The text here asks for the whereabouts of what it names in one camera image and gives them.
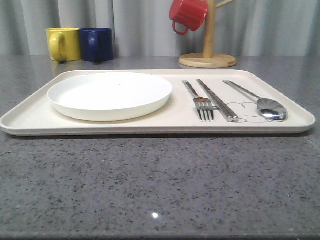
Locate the white round plate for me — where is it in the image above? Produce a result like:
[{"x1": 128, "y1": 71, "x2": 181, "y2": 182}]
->
[{"x1": 47, "y1": 72, "x2": 173, "y2": 122}]

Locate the red mug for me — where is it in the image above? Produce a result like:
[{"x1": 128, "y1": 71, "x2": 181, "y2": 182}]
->
[{"x1": 169, "y1": 0, "x2": 209, "y2": 35}]

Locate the cream rabbit serving tray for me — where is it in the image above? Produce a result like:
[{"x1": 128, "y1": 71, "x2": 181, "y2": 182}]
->
[{"x1": 0, "y1": 69, "x2": 316, "y2": 136}]

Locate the silver fork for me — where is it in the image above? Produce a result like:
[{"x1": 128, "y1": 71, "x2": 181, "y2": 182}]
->
[{"x1": 182, "y1": 80, "x2": 214, "y2": 122}]

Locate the silver spoon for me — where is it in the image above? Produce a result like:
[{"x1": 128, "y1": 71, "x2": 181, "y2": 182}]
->
[{"x1": 222, "y1": 80, "x2": 289, "y2": 122}]

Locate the yellow mug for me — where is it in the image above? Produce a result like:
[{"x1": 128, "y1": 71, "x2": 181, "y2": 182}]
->
[{"x1": 45, "y1": 27, "x2": 81, "y2": 62}]

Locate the grey curtain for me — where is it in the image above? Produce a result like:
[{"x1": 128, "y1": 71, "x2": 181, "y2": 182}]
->
[{"x1": 0, "y1": 0, "x2": 320, "y2": 57}]

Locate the dark blue mug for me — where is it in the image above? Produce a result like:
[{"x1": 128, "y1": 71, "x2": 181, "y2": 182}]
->
[{"x1": 78, "y1": 28, "x2": 114, "y2": 62}]

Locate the wooden mug tree stand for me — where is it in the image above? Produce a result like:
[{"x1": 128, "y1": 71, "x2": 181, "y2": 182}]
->
[{"x1": 178, "y1": 0, "x2": 237, "y2": 69}]

